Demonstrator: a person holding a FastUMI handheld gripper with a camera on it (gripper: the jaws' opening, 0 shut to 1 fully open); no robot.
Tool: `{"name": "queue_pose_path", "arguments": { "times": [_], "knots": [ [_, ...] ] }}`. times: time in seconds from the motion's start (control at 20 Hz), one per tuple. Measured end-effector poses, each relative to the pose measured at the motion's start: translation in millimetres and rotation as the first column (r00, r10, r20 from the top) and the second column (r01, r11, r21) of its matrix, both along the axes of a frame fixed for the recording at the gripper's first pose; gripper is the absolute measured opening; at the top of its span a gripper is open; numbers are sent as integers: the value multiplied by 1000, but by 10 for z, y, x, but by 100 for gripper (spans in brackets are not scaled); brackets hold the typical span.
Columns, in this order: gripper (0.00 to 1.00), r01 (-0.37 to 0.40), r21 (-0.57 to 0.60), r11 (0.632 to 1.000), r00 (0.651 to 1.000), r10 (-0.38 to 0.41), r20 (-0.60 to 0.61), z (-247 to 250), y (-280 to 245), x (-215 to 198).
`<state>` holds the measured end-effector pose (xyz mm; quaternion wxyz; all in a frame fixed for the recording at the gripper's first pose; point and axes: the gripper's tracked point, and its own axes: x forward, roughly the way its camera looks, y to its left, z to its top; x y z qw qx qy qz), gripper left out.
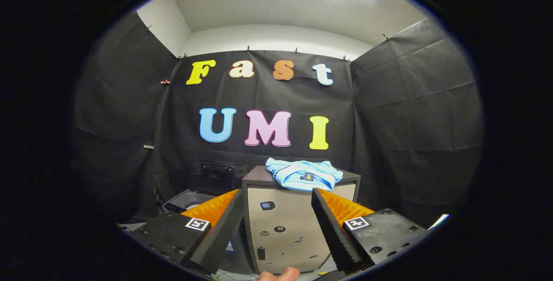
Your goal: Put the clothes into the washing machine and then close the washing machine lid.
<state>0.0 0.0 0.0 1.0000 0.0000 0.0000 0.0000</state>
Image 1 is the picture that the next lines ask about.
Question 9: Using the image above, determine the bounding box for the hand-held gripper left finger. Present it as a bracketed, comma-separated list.
[120, 188, 248, 275]

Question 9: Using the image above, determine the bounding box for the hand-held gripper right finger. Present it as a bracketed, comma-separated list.
[311, 188, 432, 273]

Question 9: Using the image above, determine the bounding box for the dark washing machine lid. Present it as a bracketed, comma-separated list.
[200, 160, 248, 195]

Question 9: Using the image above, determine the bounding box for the light blue shirt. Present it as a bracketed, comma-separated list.
[265, 158, 344, 192]

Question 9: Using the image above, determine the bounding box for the beige cabinet with dark top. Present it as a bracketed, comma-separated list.
[242, 166, 361, 274]

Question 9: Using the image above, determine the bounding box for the white printed sheet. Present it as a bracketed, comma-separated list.
[428, 214, 450, 230]

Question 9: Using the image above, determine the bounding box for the black backdrop cloth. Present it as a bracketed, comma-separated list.
[73, 11, 482, 230]

